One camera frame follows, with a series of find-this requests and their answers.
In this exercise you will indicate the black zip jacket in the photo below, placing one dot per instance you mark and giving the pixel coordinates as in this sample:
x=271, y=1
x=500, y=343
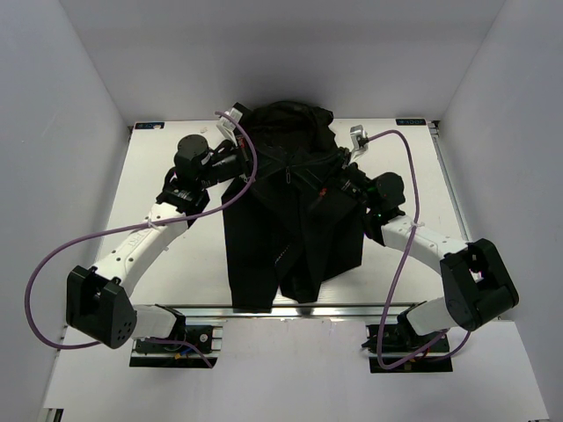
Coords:
x=294, y=228

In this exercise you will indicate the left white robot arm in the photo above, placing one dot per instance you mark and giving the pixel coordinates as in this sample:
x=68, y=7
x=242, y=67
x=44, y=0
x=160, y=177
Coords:
x=98, y=298

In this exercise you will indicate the blue table label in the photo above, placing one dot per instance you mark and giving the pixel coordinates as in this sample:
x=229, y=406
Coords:
x=411, y=122
x=149, y=125

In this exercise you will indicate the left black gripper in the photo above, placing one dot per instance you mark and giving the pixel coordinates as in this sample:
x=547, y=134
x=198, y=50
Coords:
x=231, y=148

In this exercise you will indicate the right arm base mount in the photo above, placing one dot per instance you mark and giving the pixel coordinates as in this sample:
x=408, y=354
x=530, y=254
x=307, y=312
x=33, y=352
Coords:
x=400, y=340

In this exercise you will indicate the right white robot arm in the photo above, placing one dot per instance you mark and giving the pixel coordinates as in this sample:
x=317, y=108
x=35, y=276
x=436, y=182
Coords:
x=476, y=285

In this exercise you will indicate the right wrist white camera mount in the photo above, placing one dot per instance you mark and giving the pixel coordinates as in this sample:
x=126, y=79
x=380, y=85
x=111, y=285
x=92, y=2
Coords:
x=360, y=140

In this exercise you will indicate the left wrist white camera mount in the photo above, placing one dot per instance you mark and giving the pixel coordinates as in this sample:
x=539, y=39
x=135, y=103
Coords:
x=227, y=121

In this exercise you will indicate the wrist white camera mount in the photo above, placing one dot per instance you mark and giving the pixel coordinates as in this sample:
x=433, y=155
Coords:
x=360, y=140
x=227, y=121

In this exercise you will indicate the aluminium table edge rail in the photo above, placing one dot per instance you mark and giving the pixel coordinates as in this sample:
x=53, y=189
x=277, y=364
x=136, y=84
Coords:
x=284, y=311

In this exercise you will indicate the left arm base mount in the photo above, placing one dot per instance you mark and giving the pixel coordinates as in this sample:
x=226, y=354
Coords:
x=176, y=345

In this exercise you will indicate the left blue table label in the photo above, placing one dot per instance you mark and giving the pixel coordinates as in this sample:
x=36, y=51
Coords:
x=149, y=125

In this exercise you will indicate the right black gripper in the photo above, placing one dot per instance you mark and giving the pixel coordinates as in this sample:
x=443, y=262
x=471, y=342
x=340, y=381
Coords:
x=339, y=173

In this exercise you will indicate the right blue table label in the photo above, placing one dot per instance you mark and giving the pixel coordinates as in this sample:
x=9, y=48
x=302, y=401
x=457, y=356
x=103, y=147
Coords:
x=411, y=122

